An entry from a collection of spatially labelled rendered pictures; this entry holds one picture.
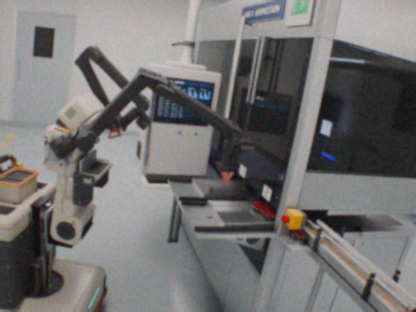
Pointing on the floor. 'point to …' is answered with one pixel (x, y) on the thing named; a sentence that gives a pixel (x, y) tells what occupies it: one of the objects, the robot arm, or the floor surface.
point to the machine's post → (316, 78)
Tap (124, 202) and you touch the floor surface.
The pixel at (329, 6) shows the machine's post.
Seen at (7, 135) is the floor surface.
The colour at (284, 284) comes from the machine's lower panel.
